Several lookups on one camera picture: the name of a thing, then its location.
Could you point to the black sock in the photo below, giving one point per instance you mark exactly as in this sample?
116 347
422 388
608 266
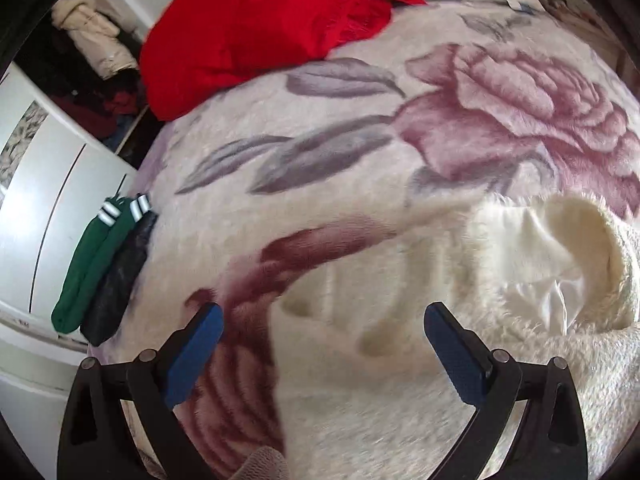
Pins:
117 285

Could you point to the green sock with white stripes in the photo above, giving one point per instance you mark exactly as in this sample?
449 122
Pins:
82 275
137 206

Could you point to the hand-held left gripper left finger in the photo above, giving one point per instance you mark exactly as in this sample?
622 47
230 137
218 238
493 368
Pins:
197 347

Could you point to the floral plush blanket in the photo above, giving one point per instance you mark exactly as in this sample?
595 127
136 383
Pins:
350 185

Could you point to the dark clothes in wardrobe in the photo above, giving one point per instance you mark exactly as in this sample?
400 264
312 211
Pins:
95 110

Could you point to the red garment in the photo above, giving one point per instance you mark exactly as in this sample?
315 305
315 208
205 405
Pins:
260 25

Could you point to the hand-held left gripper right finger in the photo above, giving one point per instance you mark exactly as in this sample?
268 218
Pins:
452 350

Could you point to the beige padded coat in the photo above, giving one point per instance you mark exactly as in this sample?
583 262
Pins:
97 35

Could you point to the cream fuzzy sweater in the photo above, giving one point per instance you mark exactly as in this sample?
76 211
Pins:
550 260

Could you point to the person's left hand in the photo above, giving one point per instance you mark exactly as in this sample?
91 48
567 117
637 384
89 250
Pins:
262 466

